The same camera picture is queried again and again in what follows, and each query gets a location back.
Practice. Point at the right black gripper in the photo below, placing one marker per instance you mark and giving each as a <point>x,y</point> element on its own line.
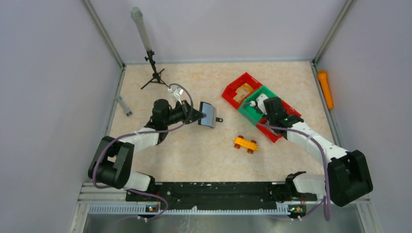
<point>268,117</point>

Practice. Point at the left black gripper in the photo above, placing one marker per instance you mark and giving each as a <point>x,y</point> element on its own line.
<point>187,107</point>

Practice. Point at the black leather card holder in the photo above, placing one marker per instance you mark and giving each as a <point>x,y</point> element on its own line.
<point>210,118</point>

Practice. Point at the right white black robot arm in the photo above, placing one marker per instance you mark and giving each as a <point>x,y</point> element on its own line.
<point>346,174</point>

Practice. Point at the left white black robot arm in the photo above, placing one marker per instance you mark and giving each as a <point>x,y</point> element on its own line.
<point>111,164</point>

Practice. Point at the red bin with plastic bags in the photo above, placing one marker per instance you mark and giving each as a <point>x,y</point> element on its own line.
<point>274,134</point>

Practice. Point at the yellow toy brick car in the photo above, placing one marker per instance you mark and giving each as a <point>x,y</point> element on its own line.
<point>241,142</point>

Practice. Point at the red bin with wooden blocks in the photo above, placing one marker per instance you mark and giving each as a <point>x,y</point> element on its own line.
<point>241,88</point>

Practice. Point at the orange flashlight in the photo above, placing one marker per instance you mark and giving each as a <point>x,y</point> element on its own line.
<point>323,81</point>

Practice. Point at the small grey tool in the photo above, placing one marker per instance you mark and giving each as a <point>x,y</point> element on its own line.
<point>125,108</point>

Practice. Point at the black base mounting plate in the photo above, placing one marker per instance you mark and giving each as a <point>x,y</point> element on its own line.
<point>220,195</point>

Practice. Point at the black tripod with grey tube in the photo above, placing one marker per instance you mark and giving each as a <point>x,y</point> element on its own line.
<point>137,17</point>

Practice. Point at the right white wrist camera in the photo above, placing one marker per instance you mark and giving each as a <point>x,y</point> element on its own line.
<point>258,104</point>

